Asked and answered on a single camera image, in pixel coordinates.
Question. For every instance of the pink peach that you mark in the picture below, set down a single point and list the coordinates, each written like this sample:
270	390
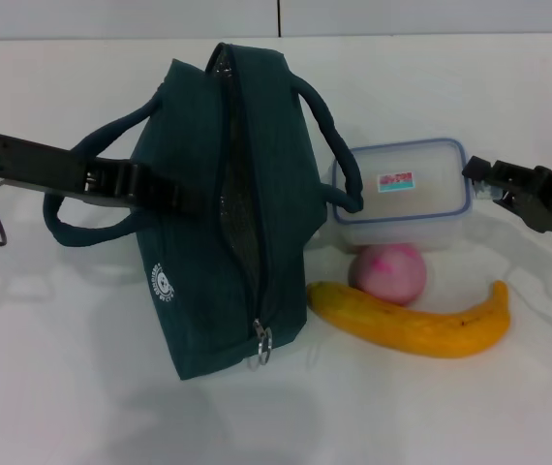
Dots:
387	276

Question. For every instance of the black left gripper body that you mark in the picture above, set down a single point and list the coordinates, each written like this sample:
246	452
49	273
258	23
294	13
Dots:
39	167

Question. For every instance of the clear container with blue lid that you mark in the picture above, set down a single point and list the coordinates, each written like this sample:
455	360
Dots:
416	203

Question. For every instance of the teal fabric lunch bag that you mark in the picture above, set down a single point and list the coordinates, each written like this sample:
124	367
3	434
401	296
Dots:
193	252

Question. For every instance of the yellow banana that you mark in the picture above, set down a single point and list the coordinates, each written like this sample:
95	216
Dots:
402	329

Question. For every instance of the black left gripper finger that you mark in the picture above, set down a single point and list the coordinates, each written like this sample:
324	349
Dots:
169	191

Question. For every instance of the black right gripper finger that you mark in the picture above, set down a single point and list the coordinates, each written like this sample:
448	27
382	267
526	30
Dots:
513	176
520	206

